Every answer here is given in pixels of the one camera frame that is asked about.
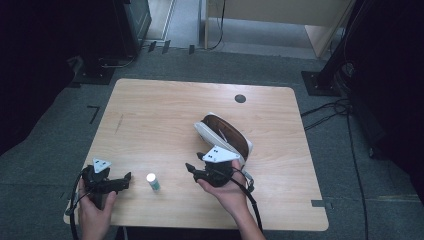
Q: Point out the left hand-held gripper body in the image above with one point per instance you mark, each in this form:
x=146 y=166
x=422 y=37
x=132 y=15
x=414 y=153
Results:
x=96 y=183

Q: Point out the black round table grommet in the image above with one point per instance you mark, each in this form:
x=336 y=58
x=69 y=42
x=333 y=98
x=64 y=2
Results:
x=240 y=98

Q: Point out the dark curtain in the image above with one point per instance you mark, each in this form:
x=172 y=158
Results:
x=30 y=66

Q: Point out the black stand base plate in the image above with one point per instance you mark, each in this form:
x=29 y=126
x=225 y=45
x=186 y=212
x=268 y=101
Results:
x=95 y=75

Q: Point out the small green white-capped bottle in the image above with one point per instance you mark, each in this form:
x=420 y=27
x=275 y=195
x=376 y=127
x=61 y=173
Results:
x=153 y=181

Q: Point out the black cabinet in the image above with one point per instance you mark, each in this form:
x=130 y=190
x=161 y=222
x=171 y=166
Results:
x=126 y=26

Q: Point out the white pencil case brown inside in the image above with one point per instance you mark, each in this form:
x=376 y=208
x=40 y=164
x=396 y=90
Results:
x=210 y=135

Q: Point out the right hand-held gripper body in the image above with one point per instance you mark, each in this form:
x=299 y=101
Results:
x=216 y=175

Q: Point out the black metal stand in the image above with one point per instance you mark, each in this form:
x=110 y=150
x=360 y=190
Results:
x=325 y=80

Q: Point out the person's right hand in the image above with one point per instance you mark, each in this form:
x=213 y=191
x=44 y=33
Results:
x=230 y=196

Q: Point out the black floor tape strip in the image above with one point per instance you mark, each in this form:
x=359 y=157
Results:
x=191 y=49

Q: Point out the person's left hand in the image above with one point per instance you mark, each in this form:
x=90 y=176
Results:
x=96 y=216

